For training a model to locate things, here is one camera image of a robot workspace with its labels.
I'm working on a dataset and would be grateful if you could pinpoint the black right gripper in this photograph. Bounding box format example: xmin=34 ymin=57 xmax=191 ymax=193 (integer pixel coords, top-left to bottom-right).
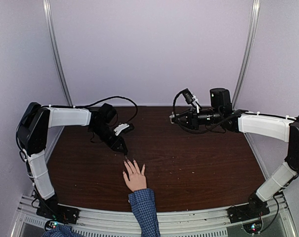
xmin=172 ymin=106 xmax=222 ymax=130

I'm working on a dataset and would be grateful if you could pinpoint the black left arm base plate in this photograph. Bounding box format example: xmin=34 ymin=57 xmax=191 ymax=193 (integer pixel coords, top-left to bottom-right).
xmin=36 ymin=205 xmax=80 ymax=224

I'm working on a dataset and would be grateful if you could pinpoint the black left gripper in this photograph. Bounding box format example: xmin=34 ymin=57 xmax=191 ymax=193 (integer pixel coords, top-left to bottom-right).
xmin=90 ymin=123 xmax=128 ymax=153

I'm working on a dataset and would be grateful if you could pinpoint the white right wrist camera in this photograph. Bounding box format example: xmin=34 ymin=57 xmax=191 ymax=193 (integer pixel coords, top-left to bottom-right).
xmin=181 ymin=88 xmax=201 ymax=113

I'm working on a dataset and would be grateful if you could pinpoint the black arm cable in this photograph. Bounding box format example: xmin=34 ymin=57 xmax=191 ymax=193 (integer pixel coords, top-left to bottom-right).
xmin=171 ymin=91 xmax=239 ymax=135
xmin=74 ymin=96 xmax=138 ymax=128

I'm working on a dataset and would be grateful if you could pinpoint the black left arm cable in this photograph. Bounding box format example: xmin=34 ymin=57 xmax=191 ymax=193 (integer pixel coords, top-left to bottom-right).
xmin=74 ymin=96 xmax=138 ymax=128

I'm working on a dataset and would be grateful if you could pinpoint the right aluminium frame post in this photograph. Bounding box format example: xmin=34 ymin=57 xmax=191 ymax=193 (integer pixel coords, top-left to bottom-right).
xmin=229 ymin=0 xmax=260 ymax=111

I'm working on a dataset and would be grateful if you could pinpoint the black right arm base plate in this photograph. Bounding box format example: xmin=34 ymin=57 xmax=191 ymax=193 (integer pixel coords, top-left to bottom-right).
xmin=227 ymin=204 xmax=270 ymax=223

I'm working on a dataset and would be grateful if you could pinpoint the aluminium frame post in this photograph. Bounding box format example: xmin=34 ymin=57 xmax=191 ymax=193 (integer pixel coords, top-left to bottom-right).
xmin=229 ymin=0 xmax=260 ymax=111
xmin=42 ymin=0 xmax=75 ymax=111

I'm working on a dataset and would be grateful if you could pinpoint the blue checkered shirt sleeve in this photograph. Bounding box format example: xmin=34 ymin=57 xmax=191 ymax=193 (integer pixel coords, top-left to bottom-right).
xmin=128 ymin=189 xmax=161 ymax=237

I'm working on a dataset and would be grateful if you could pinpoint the clear nail polish bottle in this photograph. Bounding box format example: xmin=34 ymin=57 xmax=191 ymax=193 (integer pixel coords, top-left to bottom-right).
xmin=169 ymin=113 xmax=175 ymax=124

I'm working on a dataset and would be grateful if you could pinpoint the slotted aluminium base rail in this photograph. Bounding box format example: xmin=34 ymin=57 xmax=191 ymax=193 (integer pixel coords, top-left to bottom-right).
xmin=9 ymin=192 xmax=297 ymax=237

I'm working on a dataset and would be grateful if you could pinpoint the left aluminium frame post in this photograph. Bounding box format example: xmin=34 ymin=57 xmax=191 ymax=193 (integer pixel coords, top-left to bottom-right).
xmin=42 ymin=0 xmax=75 ymax=111

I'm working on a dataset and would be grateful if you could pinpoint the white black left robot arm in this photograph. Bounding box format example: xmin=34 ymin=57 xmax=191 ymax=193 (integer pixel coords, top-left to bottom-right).
xmin=16 ymin=102 xmax=129 ymax=200

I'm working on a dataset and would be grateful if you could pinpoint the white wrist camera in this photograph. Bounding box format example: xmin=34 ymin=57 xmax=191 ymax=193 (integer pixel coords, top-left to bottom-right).
xmin=113 ymin=123 xmax=135 ymax=136
xmin=181 ymin=88 xmax=201 ymax=113

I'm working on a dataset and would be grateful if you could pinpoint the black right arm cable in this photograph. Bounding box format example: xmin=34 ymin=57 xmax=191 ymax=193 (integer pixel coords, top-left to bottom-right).
xmin=171 ymin=91 xmax=239 ymax=135

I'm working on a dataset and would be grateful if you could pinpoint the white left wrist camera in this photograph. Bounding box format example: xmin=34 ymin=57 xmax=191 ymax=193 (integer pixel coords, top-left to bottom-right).
xmin=113 ymin=123 xmax=135 ymax=136

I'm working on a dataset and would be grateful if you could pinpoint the mannequin hand with painted nails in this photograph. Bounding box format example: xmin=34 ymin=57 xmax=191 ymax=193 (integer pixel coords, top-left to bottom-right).
xmin=123 ymin=159 xmax=147 ymax=192

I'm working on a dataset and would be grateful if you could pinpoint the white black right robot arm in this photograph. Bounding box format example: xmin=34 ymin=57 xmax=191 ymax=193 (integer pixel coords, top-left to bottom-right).
xmin=170 ymin=88 xmax=299 ymax=218

